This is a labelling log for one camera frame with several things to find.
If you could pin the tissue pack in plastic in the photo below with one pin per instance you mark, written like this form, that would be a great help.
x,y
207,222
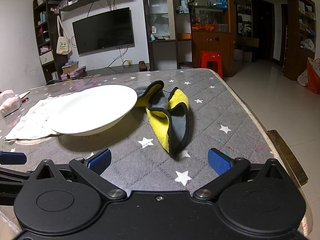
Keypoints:
x,y
9,102

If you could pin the yellow grey microfiber cloth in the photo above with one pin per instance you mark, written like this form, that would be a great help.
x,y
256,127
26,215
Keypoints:
x,y
168,115

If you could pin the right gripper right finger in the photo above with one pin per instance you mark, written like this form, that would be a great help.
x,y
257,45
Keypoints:
x,y
229,171

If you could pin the red pen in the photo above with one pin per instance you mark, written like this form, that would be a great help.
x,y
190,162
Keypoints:
x,y
25,99

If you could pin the black wall bookshelf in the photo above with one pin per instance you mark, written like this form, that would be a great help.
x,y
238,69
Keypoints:
x,y
45,13

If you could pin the white paper sheet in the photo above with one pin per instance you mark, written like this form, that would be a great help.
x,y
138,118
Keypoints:
x,y
24,94

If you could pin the red plastic stool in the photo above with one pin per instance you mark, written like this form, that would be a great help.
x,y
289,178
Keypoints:
x,y
211,60

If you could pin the stack of boxes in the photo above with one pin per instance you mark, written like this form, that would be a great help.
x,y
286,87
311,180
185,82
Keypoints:
x,y
72,70

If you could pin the glass door cabinet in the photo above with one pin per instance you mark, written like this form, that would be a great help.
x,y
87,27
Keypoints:
x,y
160,22

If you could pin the white ceramic bowl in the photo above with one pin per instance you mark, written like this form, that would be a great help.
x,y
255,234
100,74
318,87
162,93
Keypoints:
x,y
91,111

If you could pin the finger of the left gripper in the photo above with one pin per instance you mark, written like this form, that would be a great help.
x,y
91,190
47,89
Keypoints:
x,y
12,158

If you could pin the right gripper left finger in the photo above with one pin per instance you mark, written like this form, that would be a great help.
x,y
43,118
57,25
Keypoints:
x,y
88,172

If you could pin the dark wooden display cabinet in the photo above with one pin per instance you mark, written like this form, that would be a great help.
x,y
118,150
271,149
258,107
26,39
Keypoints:
x,y
212,29

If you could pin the low black tv bench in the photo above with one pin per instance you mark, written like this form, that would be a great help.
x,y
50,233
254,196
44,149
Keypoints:
x,y
117,70

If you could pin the white patterned towel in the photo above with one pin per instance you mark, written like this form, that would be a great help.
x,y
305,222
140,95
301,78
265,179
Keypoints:
x,y
45,117

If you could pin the red white bag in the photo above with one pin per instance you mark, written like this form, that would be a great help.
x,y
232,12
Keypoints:
x,y
310,78

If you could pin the black flat television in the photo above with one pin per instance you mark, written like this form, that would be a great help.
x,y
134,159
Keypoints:
x,y
105,30

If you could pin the canvas tote bag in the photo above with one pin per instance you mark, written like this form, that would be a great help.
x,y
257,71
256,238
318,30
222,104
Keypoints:
x,y
63,46

